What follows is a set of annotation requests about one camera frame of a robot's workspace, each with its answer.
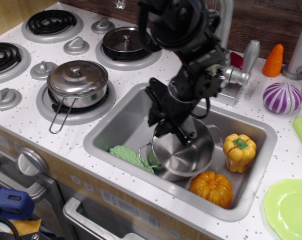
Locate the silver stove knob near-left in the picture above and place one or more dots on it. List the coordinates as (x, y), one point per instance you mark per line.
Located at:
(9, 98)

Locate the silver toy faucet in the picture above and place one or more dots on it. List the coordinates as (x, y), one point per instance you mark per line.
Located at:
(235, 78)

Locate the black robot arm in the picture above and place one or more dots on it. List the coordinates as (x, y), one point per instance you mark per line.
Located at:
(186, 28)

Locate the grey sink basin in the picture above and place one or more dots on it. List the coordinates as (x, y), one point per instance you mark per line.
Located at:
(126, 124)

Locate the blue clamp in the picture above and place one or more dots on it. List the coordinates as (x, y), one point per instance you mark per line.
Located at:
(15, 205)

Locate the dark steel pot lid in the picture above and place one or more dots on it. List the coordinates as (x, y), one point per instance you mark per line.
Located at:
(123, 40)

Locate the grey vertical pole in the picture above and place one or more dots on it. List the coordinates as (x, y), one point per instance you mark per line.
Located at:
(291, 71)

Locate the silver oven knob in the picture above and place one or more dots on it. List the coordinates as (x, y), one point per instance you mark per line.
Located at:
(30, 163)

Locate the steel pot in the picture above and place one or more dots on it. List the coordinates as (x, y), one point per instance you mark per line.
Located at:
(173, 161)

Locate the silver oven door handle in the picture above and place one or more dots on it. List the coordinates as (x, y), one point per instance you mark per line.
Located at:
(36, 191)

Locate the black coil burner back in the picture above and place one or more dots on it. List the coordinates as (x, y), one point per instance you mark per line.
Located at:
(51, 21)

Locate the purple striped toy onion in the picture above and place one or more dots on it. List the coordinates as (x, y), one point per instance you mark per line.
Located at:
(282, 98)

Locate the orange toy carrot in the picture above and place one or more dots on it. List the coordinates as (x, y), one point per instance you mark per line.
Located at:
(273, 64)

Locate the orange toy pumpkin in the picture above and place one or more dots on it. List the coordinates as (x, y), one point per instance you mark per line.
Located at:
(215, 188)

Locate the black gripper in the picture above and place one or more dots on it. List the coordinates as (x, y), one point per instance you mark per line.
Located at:
(172, 115)

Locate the silver stove knob back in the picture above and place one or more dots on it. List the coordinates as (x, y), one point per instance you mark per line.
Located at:
(102, 26)

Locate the silver stove knob middle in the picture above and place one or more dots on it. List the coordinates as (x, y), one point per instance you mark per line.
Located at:
(76, 46)

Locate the lidded steel saucepan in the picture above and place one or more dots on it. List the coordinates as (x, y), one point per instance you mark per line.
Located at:
(81, 84)

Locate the green plastic plate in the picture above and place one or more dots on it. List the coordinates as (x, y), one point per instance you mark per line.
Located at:
(283, 208)

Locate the black coil burner left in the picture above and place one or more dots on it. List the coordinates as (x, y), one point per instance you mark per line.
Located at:
(9, 55)

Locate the silver stove knob front-left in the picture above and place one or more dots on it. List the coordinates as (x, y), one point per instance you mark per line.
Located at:
(42, 70)

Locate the yellow toy bell pepper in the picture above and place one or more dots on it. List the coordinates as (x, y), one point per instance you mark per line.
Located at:
(240, 151)

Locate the black coil burner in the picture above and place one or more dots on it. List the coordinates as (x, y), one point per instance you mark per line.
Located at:
(51, 21)
(9, 55)

